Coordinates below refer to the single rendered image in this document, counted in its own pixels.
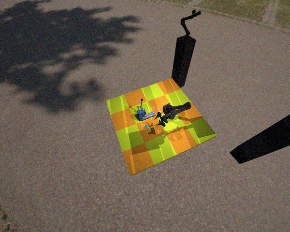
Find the dark blue arbor press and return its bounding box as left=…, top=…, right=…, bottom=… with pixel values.
left=137, top=105, right=156, bottom=121

